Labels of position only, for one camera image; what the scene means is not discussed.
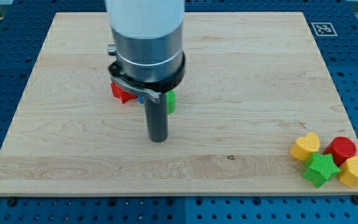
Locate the green circle block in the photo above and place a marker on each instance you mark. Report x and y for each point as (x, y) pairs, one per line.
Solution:
(171, 101)

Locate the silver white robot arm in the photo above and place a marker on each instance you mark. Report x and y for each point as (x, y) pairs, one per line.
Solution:
(148, 45)

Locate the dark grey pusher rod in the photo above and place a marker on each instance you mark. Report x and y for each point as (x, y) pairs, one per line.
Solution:
(156, 117)

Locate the blue block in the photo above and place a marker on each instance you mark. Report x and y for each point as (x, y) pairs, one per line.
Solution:
(141, 100)

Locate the red star block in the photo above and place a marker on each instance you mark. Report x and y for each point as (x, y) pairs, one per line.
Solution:
(121, 94)

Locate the wooden board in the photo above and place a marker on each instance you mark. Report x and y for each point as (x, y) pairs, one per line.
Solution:
(254, 83)

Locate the yellow heart block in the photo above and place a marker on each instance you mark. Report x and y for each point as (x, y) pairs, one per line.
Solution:
(304, 146)

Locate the green star block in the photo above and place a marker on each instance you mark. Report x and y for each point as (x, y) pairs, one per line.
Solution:
(320, 168)

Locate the red cylinder block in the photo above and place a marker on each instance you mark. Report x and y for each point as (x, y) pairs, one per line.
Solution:
(341, 149)

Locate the white fiducial marker tag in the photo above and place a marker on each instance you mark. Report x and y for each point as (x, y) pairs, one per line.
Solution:
(324, 29)

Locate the yellow hexagon block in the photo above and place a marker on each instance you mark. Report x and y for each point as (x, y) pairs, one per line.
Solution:
(349, 172)

